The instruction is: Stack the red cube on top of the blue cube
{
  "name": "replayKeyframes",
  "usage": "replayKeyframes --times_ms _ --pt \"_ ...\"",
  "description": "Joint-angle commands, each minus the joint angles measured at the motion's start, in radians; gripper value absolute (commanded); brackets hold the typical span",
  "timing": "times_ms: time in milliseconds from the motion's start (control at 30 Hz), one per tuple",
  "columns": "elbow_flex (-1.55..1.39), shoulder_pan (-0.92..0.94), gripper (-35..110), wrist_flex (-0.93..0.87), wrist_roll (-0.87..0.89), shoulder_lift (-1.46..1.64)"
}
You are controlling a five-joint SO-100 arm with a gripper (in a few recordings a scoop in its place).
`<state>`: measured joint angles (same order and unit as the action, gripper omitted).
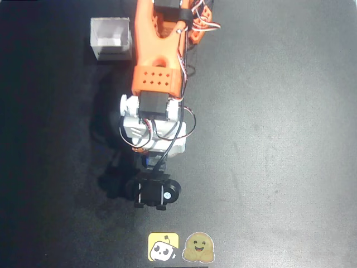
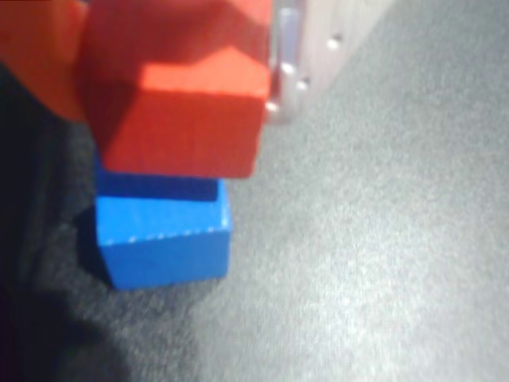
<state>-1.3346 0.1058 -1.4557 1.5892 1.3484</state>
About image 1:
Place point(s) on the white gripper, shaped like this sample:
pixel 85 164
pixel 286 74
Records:
pixel 150 192

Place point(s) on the orange and white robot arm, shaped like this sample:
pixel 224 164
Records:
pixel 147 42

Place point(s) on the blue cube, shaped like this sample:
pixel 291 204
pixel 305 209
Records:
pixel 145 162

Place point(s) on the yellow robot sticker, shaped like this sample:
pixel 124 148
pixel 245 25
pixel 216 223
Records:
pixel 163 247

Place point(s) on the hugging face emoji sticker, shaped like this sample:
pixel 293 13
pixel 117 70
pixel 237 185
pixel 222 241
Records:
pixel 198 248

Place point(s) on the white cardboard box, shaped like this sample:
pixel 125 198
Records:
pixel 110 35

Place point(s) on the black gripper-mounted camera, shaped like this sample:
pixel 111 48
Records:
pixel 152 192

